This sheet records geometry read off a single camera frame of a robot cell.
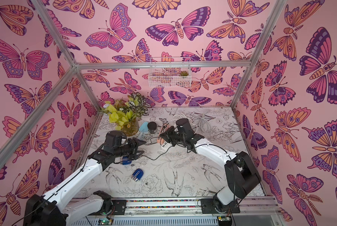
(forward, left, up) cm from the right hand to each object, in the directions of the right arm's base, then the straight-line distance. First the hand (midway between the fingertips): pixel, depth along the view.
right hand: (159, 132), depth 80 cm
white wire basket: (+40, -5, +14) cm, 43 cm away
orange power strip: (+7, +1, -20) cm, 21 cm away
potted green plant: (+15, +23, 0) cm, 28 cm away
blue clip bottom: (-18, +13, -17) cm, 28 cm away
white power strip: (+2, -3, -17) cm, 18 cm away
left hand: (-7, +6, -2) cm, 9 cm away
